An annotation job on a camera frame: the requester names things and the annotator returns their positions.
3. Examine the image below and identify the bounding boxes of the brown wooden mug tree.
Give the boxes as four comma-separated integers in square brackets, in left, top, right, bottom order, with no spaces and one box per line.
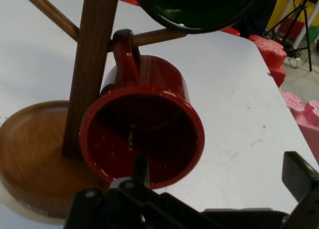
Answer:
[0,0,188,219]

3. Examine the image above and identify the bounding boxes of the black tripod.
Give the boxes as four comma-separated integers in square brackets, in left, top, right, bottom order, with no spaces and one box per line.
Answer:
[262,0,314,72]

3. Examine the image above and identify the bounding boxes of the red enamel mug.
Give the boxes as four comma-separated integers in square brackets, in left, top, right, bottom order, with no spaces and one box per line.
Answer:
[79,28,206,190]

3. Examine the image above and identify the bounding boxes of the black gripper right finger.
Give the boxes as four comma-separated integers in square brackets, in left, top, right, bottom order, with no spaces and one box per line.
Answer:
[281,151,319,229]

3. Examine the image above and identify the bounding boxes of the green enamel mug white print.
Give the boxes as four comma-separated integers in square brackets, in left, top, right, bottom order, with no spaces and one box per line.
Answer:
[131,0,265,35]

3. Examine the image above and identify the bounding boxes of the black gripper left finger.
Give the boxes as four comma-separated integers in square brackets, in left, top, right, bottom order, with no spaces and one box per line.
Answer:
[64,154,218,229]

